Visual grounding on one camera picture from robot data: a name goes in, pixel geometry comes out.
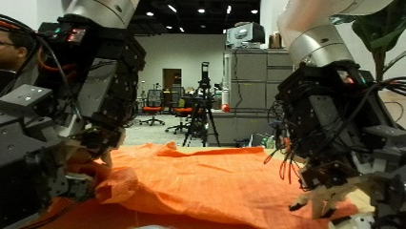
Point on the orange button shirt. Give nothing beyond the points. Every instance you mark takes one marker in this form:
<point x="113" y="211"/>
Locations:
<point x="202" y="187"/>

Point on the white paper clothing tag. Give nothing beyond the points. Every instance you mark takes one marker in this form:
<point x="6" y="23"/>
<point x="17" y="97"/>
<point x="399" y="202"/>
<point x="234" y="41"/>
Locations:
<point x="149" y="227"/>

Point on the orange seat office chair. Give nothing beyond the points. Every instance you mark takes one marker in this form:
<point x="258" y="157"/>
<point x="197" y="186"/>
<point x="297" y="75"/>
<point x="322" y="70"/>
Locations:
<point x="151" y="109"/>
<point x="181" y="111"/>

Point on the green plastic bottle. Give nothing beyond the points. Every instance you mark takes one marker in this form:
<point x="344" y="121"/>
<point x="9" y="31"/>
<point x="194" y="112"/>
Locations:
<point x="269" y="142"/>

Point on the brown door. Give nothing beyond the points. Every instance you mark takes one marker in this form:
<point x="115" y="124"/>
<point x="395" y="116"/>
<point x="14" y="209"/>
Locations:
<point x="170" y="78"/>

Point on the low grey counter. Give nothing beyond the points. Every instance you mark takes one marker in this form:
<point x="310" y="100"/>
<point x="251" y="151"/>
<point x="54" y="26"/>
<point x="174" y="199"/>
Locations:
<point x="241" y="125"/>

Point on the tall grey cabinet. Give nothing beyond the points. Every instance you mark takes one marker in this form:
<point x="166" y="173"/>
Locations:
<point x="253" y="79"/>

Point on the man in dark t-shirt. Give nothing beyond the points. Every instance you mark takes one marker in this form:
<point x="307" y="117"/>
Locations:
<point x="8" y="54"/>

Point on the red ball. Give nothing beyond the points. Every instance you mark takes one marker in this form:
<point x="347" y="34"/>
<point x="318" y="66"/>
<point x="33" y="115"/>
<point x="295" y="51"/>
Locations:
<point x="225" y="108"/>

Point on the copper kettle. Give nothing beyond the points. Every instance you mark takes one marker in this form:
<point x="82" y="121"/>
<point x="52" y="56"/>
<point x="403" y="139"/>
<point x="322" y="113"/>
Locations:
<point x="275" y="40"/>

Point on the green leafy plant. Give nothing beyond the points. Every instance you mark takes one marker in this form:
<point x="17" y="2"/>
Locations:
<point x="380" y="28"/>

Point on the grey boxy monitor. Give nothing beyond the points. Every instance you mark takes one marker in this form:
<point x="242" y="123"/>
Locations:
<point x="243" y="34"/>

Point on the black camera tripod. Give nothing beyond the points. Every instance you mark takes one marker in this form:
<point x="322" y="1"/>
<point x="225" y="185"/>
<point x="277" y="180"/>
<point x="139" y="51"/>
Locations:
<point x="203" y="95"/>

